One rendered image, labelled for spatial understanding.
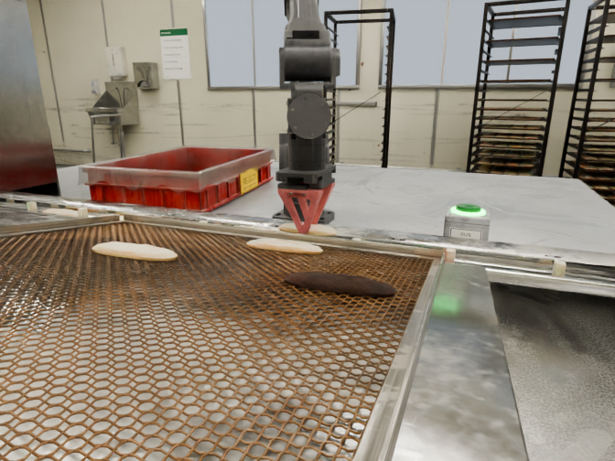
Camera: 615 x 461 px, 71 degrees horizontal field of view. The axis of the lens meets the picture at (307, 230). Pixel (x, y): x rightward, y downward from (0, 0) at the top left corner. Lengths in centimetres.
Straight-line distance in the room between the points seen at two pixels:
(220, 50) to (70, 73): 253
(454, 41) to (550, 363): 465
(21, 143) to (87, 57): 597
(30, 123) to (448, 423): 122
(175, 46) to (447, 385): 611
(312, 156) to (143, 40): 599
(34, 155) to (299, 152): 83
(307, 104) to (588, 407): 43
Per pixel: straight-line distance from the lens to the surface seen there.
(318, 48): 64
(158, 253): 46
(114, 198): 114
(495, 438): 21
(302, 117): 57
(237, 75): 574
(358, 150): 521
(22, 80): 130
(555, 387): 49
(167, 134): 640
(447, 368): 26
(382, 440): 18
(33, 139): 131
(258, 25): 565
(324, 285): 37
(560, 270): 67
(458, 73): 502
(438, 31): 507
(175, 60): 624
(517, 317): 60
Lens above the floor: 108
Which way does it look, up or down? 17 degrees down
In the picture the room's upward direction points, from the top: straight up
